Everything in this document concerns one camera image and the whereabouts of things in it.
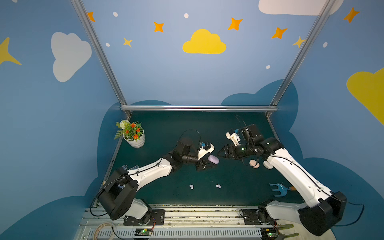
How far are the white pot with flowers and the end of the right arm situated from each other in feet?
1.80

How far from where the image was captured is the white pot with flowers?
2.99 feet

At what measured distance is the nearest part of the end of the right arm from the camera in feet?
2.12
